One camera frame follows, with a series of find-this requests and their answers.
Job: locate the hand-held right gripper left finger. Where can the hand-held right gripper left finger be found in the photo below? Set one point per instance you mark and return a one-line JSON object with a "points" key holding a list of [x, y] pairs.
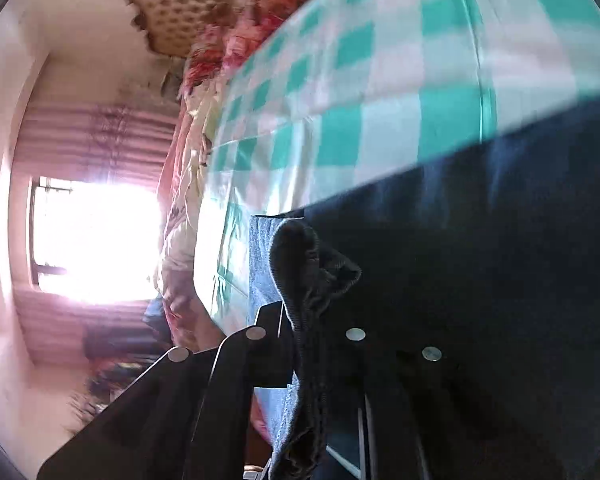
{"points": [[240, 370]]}

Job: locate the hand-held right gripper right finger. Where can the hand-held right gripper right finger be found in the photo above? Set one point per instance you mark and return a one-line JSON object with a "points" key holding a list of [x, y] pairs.
{"points": [[361, 356]]}

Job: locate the blue denim pants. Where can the blue denim pants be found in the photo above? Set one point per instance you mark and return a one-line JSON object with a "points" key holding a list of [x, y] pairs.
{"points": [[480, 240]]}

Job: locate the floral quilt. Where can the floral quilt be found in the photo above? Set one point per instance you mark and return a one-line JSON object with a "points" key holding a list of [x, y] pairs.
{"points": [[180, 240]]}

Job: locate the bright window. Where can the bright window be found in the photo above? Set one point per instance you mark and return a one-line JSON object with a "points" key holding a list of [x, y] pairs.
{"points": [[95, 240]]}

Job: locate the pink curtain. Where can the pink curtain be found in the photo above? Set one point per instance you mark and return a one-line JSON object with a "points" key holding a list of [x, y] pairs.
{"points": [[105, 125]]}

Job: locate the green white checkered tablecloth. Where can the green white checkered tablecloth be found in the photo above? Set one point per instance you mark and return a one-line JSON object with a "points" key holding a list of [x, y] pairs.
{"points": [[380, 60]]}

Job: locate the tufted carved wooden headboard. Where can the tufted carved wooden headboard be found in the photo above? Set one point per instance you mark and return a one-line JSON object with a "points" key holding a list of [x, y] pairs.
{"points": [[190, 5]]}

